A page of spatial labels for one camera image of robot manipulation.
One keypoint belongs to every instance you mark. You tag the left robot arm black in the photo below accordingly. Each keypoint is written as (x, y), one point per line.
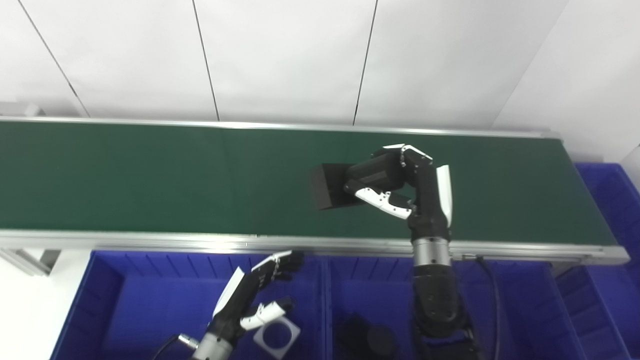
(212, 347)

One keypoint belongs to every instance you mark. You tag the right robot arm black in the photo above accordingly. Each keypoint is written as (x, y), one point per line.
(435, 295)

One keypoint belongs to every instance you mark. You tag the green conveyor belt aluminium frame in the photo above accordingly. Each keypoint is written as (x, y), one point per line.
(175, 180)

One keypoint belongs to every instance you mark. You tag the black block with cylinder part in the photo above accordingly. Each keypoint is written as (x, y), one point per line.
(370, 340)
(330, 187)

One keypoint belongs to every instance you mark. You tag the white square plate with hole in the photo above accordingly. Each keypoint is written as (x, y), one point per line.
(292, 332)

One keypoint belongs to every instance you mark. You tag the blue plastic bin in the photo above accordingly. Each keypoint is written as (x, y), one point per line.
(525, 310)
(150, 310)
(610, 270)

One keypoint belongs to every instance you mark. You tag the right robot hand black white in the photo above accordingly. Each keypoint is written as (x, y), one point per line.
(427, 200)

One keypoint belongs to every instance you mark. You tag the aluminium conveyor support leg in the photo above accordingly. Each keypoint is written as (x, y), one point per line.
(30, 260)

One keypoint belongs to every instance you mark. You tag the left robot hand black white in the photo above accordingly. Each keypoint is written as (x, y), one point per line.
(237, 305)

